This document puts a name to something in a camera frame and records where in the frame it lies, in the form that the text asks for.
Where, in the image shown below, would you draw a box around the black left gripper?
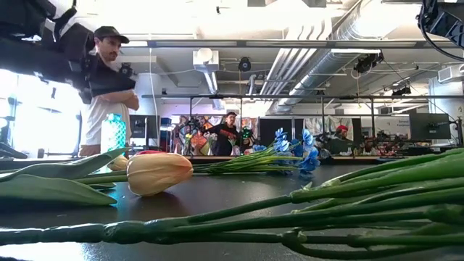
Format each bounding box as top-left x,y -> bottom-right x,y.
68,54 -> 137,105

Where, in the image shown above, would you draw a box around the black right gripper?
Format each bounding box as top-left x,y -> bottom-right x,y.
420,0 -> 464,50

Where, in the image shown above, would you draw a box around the teal lattice vase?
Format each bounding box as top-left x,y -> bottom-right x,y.
100,112 -> 127,155

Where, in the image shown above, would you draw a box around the pale peach artificial tulip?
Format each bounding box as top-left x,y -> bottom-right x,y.
0,147 -> 195,208
107,154 -> 130,172

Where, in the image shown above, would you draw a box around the blue artificial flower bunch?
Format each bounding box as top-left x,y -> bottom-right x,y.
191,127 -> 322,178
0,147 -> 464,261

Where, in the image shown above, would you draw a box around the person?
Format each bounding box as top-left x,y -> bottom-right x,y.
78,25 -> 141,157
207,111 -> 241,157
325,124 -> 358,156

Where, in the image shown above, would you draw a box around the black computer monitor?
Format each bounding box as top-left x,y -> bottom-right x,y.
129,115 -> 161,139
409,112 -> 452,141

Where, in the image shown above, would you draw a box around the white ceiling box with dome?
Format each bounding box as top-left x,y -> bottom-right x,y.
193,48 -> 220,73

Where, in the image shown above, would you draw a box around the colourful patchwork tapestry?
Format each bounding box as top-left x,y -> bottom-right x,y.
173,115 -> 260,157

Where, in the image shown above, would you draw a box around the grey overhead rig beam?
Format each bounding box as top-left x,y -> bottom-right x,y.
121,38 -> 464,50

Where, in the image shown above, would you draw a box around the white ceiling pipes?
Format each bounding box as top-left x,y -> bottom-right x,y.
259,21 -> 333,97

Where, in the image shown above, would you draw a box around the black display panel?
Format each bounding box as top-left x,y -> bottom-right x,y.
259,117 -> 294,148

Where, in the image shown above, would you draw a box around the silver spiral ventilation duct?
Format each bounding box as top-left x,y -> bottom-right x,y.
270,0 -> 421,114

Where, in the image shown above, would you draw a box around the black background workstation frame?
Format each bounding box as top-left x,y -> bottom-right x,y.
141,93 -> 464,149

